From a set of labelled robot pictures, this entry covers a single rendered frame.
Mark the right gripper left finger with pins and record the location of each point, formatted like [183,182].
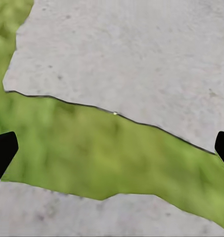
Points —
[8,149]

